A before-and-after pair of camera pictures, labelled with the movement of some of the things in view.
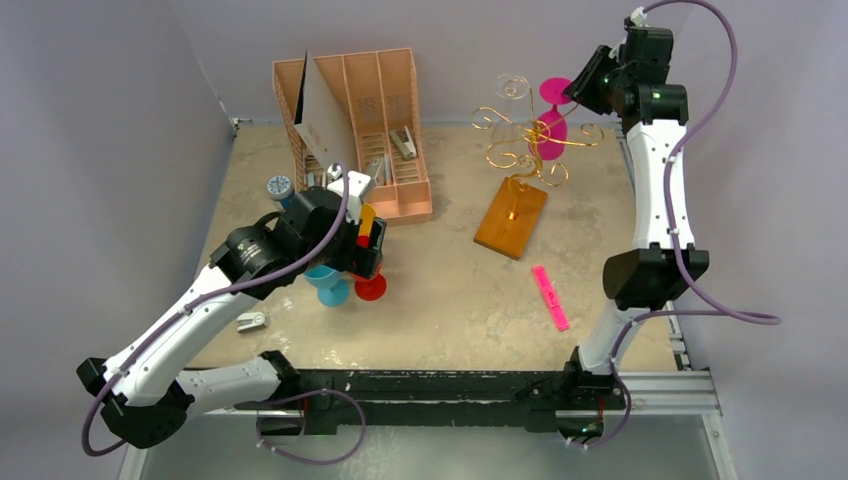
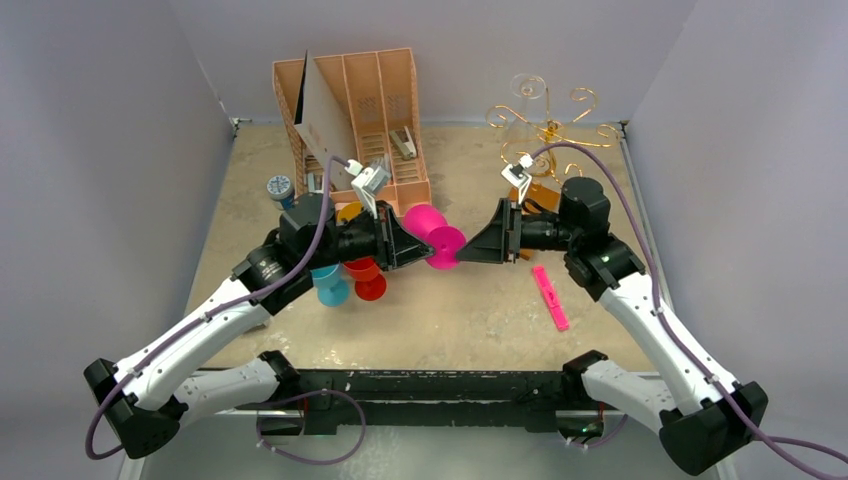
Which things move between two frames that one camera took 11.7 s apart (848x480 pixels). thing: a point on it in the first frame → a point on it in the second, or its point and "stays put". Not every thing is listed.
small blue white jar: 279,187 stays put
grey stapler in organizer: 404,143 stays put
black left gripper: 362,261 → 397,246
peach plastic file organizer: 373,96 stays put
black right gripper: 589,80 → 515,231
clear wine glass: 510,133 → 530,135
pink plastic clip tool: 551,297 stays put
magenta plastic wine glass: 549,134 → 430,225
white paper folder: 318,119 stays put
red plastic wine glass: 371,289 stays put
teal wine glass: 331,290 stays put
